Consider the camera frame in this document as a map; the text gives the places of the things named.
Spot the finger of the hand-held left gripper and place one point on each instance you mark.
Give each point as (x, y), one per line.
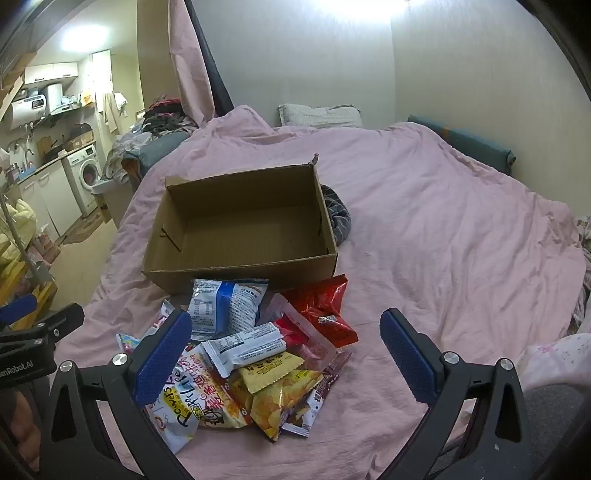
(60, 323)
(18, 308)

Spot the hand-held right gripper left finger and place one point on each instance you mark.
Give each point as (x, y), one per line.
(161, 360)

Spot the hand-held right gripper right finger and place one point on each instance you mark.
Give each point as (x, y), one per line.
(411, 360)

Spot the pastel pink snack packet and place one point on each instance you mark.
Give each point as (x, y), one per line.
(127, 342)

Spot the white red circle packet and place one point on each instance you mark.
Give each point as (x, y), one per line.
(178, 415)

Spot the white orange print packet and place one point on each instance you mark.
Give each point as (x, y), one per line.
(212, 397)

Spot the red white snack bag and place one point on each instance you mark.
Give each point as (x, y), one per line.
(244, 346)

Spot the blue white snack packet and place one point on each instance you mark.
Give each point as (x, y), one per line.
(231, 304)

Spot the clear pink snack packet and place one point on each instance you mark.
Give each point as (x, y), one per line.
(318, 353)

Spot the brown white snack packet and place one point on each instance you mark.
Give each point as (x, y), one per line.
(318, 397)

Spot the blue yellow snack bag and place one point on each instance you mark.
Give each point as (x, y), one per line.
(272, 369)

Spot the yellow chip bag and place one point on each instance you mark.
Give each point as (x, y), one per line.
(272, 406)

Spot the person's left hand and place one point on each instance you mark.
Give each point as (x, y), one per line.
(23, 429)

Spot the yellow wooden rack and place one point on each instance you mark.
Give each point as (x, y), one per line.
(27, 290)

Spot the pale yellow quilt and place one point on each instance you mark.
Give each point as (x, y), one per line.
(18, 217)

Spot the patterned floor rug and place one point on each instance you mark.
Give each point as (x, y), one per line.
(83, 228)

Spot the white kitchen base cabinets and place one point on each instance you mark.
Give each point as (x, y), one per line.
(46, 198)

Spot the pink duvet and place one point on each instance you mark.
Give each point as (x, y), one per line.
(415, 230)

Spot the white plastic bin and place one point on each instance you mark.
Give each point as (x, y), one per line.
(111, 198)

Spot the pink floral cloth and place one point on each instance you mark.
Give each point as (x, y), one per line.
(554, 360)

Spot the white washing machine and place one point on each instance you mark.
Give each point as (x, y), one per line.
(85, 175)

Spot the grey striped cloth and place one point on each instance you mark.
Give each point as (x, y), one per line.
(339, 217)

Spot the small brown cardboard box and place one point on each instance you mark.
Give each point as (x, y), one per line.
(81, 141)

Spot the white crumpled clothes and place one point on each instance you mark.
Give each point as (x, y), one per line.
(124, 152)

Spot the patterned blanket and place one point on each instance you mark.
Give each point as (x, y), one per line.
(582, 277)

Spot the white water heater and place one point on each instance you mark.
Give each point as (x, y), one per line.
(27, 110)

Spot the white cylindrical canister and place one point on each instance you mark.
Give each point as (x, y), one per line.
(54, 98)

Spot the beige hanging towel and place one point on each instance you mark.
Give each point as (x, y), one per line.
(111, 113)

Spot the teal cushion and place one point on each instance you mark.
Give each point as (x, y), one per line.
(475, 147)

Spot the dark clothes pile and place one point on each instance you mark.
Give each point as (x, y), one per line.
(166, 117)

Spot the grey white pillow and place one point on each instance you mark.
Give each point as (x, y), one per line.
(318, 115)

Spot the pink curtain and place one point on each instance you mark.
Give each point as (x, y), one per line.
(189, 69)

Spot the white wall cabinet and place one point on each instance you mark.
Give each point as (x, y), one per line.
(51, 73)

